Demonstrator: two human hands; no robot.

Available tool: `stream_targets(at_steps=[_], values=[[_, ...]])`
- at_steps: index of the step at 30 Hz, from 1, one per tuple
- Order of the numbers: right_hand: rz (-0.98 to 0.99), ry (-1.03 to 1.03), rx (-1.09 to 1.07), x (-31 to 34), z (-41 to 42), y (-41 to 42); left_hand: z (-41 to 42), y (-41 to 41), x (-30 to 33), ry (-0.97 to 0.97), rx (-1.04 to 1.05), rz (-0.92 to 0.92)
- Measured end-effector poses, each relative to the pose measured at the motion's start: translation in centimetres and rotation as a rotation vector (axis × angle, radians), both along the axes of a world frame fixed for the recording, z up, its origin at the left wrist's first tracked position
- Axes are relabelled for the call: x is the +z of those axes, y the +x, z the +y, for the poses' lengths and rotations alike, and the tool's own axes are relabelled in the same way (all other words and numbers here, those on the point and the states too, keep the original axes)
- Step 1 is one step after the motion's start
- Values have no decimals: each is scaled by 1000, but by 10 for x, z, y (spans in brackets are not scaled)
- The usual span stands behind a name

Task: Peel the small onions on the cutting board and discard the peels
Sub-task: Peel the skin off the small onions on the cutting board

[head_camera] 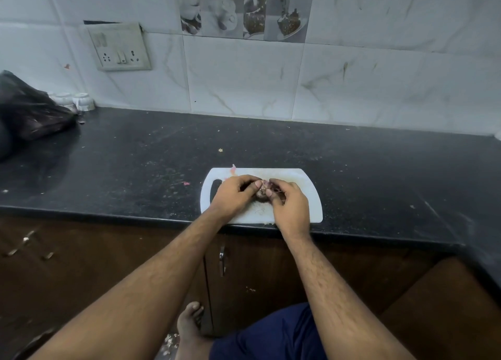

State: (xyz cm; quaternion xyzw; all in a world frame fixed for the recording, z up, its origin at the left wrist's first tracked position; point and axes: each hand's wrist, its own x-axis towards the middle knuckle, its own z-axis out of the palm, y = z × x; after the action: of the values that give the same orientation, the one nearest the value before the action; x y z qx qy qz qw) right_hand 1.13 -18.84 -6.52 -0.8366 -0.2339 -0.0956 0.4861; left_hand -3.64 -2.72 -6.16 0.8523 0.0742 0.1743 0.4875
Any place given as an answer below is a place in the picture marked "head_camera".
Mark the beige switch socket plate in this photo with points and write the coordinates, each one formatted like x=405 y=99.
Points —
x=117 y=46

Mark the person's navy shorts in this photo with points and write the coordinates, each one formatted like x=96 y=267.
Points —
x=270 y=336

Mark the person's right hand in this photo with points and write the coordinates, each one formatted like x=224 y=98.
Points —
x=291 y=215

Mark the person's right forearm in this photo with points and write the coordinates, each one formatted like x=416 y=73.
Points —
x=336 y=305

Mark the person's left hand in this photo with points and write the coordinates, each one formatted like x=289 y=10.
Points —
x=229 y=199

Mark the printed decorative wall tile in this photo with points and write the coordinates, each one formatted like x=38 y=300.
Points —
x=219 y=7

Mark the black plastic bag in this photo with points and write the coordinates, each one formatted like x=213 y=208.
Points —
x=27 y=113

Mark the person's left forearm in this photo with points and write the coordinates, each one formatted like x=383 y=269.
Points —
x=129 y=297

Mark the white plastic cutting board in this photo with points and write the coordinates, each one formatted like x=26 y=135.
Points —
x=309 y=207

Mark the person's bare foot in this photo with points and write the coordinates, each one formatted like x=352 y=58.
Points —
x=190 y=324

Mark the small red onion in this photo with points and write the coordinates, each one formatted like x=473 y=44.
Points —
x=262 y=194

